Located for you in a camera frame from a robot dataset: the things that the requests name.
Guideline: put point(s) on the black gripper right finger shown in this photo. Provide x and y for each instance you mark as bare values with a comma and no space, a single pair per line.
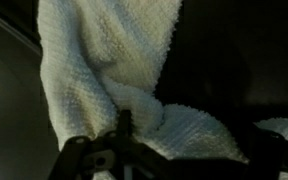
270,156

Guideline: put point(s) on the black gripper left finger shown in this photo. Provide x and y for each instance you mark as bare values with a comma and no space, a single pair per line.
110,156

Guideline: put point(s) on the white terry towel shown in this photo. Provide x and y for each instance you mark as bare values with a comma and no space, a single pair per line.
94,60

